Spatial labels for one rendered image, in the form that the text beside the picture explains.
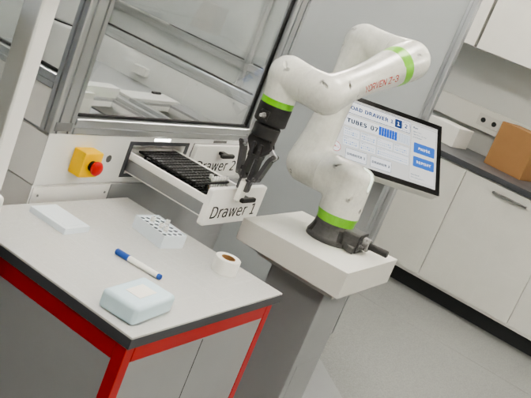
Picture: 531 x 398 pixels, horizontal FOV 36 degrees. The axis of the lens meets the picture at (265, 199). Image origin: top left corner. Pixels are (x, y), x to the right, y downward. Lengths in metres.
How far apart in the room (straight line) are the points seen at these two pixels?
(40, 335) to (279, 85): 0.89
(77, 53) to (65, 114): 0.16
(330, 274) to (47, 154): 0.83
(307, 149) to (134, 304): 0.99
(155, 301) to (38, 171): 0.58
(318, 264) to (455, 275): 2.93
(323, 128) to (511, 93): 3.39
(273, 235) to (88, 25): 0.79
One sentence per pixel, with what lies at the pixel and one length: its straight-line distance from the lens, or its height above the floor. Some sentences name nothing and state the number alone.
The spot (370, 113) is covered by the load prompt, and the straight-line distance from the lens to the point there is 3.19.
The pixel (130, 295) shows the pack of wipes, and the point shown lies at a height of 0.80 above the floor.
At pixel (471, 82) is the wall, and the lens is 5.86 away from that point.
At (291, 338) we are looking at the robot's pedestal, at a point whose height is 0.53.
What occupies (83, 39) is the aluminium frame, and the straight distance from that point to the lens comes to 2.07.
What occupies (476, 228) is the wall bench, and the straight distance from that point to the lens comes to 5.10.
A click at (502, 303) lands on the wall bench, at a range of 5.12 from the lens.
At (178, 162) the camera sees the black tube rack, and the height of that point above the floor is 0.90.
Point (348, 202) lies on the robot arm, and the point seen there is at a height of 0.98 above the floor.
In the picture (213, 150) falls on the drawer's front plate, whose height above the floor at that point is 0.91.
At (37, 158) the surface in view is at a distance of 2.15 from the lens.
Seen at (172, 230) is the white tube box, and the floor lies 0.80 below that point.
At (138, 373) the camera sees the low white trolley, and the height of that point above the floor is 0.64.
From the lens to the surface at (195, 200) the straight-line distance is 2.25.
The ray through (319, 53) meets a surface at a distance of 4.09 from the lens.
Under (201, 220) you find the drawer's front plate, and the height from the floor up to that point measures 0.83.
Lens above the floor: 1.52
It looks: 15 degrees down
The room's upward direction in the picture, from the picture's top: 22 degrees clockwise
